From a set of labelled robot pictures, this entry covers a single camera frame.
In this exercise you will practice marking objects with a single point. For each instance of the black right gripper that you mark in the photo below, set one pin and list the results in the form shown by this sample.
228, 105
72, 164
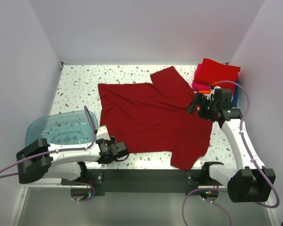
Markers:
199, 99

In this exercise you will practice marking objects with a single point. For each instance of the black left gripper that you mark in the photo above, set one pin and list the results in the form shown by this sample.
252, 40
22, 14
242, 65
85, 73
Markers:
112, 140

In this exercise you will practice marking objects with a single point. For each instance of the dark red t shirt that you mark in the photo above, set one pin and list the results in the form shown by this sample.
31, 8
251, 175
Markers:
153, 117

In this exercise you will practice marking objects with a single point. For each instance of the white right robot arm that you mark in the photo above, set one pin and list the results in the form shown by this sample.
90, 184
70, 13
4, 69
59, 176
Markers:
251, 181

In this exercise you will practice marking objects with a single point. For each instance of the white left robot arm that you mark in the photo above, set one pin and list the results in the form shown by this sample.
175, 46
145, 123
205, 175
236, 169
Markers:
43, 160

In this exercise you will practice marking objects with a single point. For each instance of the orange folded shirt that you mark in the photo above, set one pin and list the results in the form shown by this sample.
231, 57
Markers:
205, 91

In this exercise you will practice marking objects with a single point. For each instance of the pink folded shirt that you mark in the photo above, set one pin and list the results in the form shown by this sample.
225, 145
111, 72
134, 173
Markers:
198, 86

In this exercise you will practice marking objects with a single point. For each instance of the bright red folded shirt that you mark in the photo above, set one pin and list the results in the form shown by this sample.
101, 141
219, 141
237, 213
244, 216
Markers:
212, 71

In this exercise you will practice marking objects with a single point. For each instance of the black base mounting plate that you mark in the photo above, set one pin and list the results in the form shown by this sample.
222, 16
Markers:
145, 181

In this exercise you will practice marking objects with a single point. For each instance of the translucent blue plastic bin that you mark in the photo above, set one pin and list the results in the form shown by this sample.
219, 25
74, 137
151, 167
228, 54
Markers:
70, 128

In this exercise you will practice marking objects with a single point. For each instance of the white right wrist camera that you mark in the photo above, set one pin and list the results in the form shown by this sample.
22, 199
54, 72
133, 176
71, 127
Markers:
213, 88

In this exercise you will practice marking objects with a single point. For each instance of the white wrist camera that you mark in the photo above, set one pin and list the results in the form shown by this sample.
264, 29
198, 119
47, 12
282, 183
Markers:
102, 133
213, 88

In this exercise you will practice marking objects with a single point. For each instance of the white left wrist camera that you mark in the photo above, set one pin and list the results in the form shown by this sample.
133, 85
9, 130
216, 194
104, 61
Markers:
102, 133

